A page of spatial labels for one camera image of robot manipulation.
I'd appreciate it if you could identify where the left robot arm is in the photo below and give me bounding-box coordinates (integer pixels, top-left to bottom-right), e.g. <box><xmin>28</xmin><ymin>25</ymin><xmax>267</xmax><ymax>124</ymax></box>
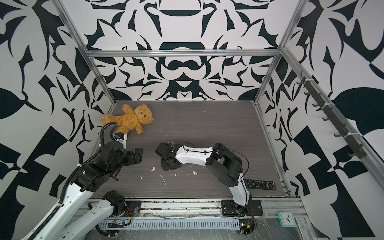
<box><xmin>24</xmin><ymin>122</ymin><xmax>143</xmax><ymax>240</ymax></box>

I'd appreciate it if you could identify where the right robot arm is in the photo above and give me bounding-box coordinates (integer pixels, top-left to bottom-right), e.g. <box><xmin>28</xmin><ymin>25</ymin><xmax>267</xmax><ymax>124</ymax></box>
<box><xmin>155</xmin><ymin>143</ymin><xmax>252</xmax><ymax>217</ymax></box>

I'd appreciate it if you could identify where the brown teddy bear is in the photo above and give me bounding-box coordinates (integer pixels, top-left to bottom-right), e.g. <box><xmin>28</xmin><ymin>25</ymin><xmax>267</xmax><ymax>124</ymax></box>
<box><xmin>101</xmin><ymin>105</ymin><xmax>154</xmax><ymax>134</ymax></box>

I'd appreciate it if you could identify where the black remote control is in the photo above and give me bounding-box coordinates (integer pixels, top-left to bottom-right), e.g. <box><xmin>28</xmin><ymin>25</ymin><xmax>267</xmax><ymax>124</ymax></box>
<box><xmin>244</xmin><ymin>179</ymin><xmax>277</xmax><ymax>191</ymax></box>

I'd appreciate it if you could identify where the small green desk clock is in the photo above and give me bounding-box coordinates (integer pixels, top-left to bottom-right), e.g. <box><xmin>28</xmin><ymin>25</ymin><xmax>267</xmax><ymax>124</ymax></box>
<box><xmin>277</xmin><ymin>212</ymin><xmax>297</xmax><ymax>228</ymax></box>

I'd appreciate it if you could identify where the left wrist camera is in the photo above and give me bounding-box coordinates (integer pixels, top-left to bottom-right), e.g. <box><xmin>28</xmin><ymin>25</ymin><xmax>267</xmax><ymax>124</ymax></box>
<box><xmin>115</xmin><ymin>133</ymin><xmax>128</xmax><ymax>149</ymax></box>

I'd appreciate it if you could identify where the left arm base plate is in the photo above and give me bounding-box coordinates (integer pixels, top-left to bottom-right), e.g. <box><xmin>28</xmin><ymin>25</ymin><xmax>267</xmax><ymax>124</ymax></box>
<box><xmin>120</xmin><ymin>200</ymin><xmax>142</xmax><ymax>217</ymax></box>

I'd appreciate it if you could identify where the white cable duct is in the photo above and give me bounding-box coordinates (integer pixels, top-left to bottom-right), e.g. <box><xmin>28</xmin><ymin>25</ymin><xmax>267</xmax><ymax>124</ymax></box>
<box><xmin>99</xmin><ymin>219</ymin><xmax>241</xmax><ymax>231</ymax></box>

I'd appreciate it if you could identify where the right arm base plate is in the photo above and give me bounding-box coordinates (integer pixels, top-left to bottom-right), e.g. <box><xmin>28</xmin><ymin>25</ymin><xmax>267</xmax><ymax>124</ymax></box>
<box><xmin>221</xmin><ymin>199</ymin><xmax>264</xmax><ymax>217</ymax></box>

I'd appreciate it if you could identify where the aluminium frame corner post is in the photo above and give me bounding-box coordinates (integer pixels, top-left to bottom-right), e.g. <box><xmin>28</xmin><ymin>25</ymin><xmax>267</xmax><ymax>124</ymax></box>
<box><xmin>254</xmin><ymin>51</ymin><xmax>282</xmax><ymax>105</ymax></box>

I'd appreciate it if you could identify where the wall hook rail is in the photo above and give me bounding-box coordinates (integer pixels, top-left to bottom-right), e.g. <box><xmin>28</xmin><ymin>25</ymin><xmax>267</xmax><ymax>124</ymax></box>
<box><xmin>298</xmin><ymin>77</ymin><xmax>368</xmax><ymax>159</ymax></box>

